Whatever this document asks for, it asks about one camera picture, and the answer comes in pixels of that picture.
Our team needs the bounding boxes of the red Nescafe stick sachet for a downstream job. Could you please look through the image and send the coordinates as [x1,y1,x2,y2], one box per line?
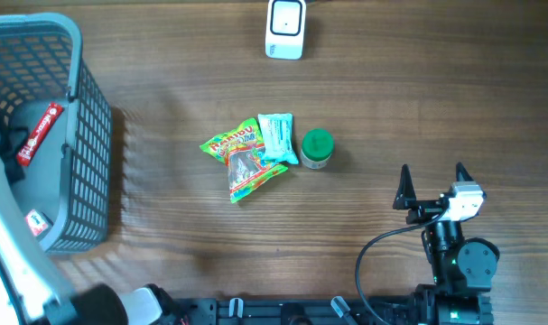
[16,102,64,167]

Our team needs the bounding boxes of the white barcode scanner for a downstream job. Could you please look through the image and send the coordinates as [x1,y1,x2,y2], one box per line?
[265,0,307,60]

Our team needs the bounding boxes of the Haribo gummy candy bag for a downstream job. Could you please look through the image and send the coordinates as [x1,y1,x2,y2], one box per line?
[200,117,287,204]

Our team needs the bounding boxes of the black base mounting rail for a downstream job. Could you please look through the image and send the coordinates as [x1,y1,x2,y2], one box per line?
[146,283,495,325]

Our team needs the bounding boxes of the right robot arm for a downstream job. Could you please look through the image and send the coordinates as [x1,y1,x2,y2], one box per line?
[393,162,500,325]

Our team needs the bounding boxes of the red pocket tissue pack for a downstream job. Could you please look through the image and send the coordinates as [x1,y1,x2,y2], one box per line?
[25,209,52,237]

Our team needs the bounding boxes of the mint green tissue pack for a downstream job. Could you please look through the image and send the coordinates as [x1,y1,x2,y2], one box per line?
[258,113,299,164]

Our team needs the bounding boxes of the grey plastic shopping basket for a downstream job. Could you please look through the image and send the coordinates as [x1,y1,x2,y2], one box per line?
[0,13,112,255]

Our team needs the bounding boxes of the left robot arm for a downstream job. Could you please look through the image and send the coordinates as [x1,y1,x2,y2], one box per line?
[0,119,129,324]

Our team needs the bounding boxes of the green lid plastic jar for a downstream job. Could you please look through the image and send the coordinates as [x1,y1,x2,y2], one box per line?
[301,128,335,170]

